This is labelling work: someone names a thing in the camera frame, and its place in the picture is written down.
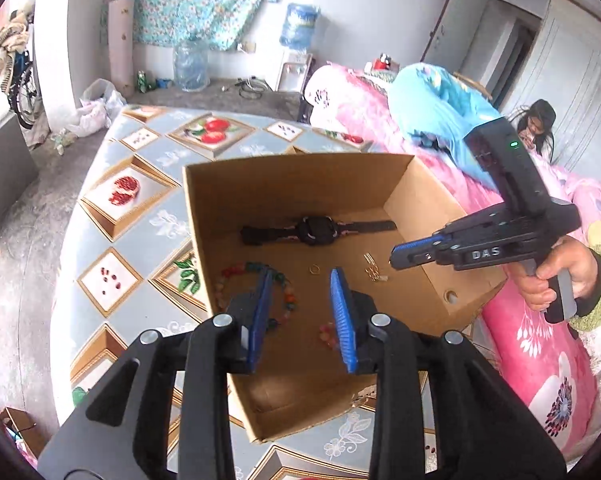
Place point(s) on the green drink can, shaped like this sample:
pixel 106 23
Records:
pixel 142 81

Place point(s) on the white plastic bag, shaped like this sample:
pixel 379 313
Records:
pixel 95 107

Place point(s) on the blue quilt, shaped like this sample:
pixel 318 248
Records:
pixel 440 110

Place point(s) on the fruit print tablecloth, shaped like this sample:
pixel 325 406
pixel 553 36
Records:
pixel 130 240

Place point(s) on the brown paper bag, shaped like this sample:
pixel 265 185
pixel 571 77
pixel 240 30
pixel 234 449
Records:
pixel 25 432

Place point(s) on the black wristwatch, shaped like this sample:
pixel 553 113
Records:
pixel 318 230

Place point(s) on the person's right hand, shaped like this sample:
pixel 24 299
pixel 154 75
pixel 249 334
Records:
pixel 578 265

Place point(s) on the white door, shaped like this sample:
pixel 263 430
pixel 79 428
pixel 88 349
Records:
pixel 455 15

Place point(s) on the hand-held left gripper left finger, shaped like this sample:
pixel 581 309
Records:
pixel 260 320

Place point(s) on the bicycle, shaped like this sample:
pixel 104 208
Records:
pixel 25 90

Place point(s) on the grey cabinet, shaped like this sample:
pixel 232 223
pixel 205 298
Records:
pixel 5 180

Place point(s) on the torn cardboard box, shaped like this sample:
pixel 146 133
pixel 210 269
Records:
pixel 290 195

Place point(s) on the white water dispenser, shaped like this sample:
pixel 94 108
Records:
pixel 293 72

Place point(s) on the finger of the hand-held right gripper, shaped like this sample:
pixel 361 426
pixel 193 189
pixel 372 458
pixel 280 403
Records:
pixel 410 254
pixel 433 259

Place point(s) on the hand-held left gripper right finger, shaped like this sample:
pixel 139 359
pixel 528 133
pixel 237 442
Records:
pixel 341 320

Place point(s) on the white wardrobe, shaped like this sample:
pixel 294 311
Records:
pixel 570 85

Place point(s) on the pile of clothes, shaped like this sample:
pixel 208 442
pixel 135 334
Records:
pixel 8 35

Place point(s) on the floral curtain cloth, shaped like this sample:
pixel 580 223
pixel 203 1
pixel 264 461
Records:
pixel 195 0

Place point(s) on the empty clear water jug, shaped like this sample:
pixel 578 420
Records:
pixel 191 65

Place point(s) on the blue water dispenser bottle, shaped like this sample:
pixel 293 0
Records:
pixel 299 25

